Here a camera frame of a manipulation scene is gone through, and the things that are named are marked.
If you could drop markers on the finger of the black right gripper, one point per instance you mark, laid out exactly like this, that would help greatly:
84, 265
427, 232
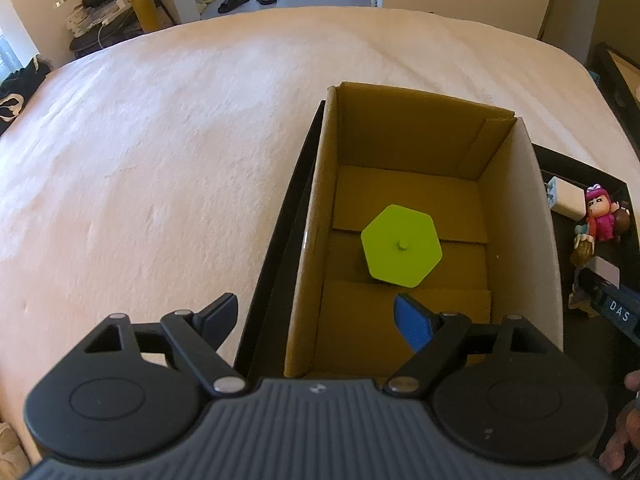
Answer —
587, 287

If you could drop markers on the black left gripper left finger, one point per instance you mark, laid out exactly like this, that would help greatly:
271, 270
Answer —
195, 338

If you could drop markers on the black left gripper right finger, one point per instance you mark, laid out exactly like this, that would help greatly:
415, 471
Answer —
436, 340

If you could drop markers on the pink monster figurine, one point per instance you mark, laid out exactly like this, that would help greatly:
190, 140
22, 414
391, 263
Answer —
606, 220

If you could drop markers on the brown cardboard box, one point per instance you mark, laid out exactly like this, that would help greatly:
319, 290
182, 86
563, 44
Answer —
421, 193

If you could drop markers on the grey white rectangular block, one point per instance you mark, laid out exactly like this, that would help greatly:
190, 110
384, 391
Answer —
606, 270

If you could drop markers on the small glass jar toy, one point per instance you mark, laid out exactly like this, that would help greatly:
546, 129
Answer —
584, 242

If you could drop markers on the white power adapter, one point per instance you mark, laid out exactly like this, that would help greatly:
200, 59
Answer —
571, 202

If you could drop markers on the right human hand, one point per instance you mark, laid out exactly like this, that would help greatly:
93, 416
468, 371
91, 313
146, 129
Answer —
626, 435

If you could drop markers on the black shallow tray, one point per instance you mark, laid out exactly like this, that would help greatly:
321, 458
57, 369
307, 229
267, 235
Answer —
596, 345

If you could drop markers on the lime green hexagonal box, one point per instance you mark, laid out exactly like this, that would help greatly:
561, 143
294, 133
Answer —
401, 246

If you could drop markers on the black white garment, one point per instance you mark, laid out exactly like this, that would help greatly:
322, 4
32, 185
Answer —
19, 87

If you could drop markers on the black slipper left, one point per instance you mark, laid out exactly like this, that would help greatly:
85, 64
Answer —
228, 6

